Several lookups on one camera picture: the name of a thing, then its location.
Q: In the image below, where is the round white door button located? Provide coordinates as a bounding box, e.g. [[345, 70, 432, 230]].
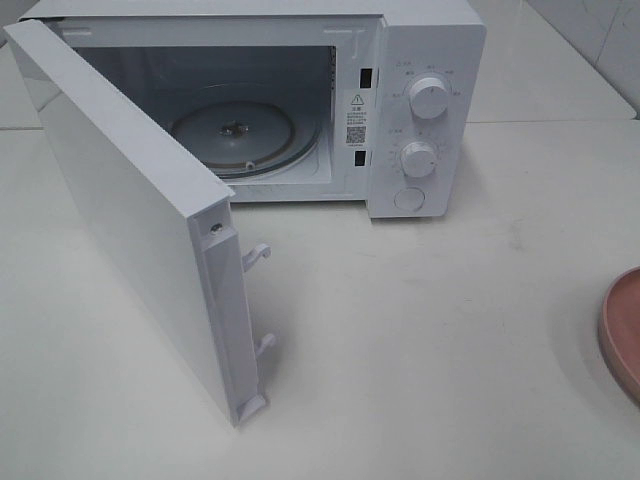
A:
[[394, 187, 425, 212]]

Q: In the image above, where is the white timer knob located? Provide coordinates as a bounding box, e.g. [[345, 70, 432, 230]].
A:
[[400, 142, 437, 178]]

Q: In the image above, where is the white microwave door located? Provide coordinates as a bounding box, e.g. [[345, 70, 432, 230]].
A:
[[6, 20, 274, 425]]

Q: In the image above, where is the pink round plate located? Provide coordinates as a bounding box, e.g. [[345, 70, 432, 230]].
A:
[[597, 267, 639, 405]]

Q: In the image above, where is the glass microwave turntable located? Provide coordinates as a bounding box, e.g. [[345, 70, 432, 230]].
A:
[[171, 100, 321, 179]]

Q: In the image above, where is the white warning label sticker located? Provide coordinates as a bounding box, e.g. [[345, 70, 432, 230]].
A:
[[341, 89, 374, 148]]

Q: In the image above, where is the white microwave oven body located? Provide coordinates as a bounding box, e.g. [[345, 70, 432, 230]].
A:
[[17, 1, 486, 218]]

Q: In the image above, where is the upper white power knob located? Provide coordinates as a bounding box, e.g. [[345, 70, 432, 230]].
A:
[[407, 74, 450, 120]]

